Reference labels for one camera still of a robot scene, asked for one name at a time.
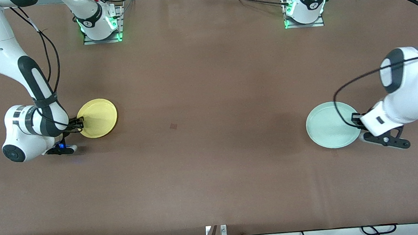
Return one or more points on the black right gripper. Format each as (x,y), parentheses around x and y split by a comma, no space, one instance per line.
(74,124)

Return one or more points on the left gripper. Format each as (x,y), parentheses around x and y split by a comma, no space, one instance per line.
(356,118)

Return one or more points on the yellow plate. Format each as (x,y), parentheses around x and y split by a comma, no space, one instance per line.
(99,118)

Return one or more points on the pale green plate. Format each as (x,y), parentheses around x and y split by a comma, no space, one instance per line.
(328,126)

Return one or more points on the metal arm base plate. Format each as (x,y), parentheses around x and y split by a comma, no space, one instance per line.
(104,41)
(305,25)

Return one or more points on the small white bracket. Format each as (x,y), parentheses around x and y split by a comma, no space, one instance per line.
(208,231)
(223,229)

